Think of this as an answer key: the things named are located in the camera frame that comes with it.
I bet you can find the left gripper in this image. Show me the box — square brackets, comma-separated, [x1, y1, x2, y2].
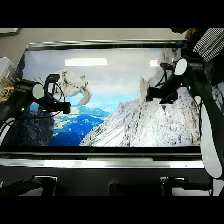
[49, 100, 72, 116]

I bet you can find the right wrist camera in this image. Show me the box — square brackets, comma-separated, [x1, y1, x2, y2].
[160, 61, 177, 87]

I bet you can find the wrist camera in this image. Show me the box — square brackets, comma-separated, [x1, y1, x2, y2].
[44, 73, 62, 98]
[160, 61, 177, 87]

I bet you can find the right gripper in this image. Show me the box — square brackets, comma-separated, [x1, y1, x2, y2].
[145, 84, 180, 105]

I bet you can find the checked garment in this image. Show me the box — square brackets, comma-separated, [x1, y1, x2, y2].
[193, 28, 224, 63]

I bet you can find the pale garment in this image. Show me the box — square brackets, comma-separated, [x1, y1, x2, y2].
[55, 68, 93, 106]

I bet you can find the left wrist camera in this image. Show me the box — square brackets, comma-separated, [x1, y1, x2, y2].
[44, 73, 62, 98]

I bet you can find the silver frame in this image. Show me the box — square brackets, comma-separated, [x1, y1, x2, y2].
[0, 151, 224, 197]

